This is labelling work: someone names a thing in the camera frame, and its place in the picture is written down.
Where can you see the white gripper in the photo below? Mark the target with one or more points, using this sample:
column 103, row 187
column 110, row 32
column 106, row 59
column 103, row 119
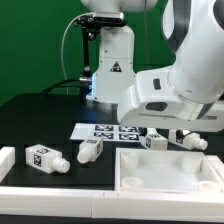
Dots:
column 150, row 102

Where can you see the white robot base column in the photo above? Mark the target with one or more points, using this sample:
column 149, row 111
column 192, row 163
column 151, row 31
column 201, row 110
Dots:
column 115, row 70

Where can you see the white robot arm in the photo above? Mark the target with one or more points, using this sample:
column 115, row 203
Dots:
column 186, row 94

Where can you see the white marker sheet with tags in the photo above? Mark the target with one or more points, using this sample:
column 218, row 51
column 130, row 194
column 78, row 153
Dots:
column 108, row 132

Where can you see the white right fence bar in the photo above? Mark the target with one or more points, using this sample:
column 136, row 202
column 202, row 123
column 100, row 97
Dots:
column 218, row 165

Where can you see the white fence bar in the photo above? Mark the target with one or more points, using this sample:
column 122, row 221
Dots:
column 218, row 165
column 202, row 207
column 7, row 161

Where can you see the white left fence bar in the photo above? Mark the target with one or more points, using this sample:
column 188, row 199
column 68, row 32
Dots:
column 7, row 161

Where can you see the white front fence bar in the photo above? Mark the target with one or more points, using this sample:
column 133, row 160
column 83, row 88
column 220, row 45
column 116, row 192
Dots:
column 202, row 207

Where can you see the grey camera on black stand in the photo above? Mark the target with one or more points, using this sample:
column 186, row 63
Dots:
column 91, row 25

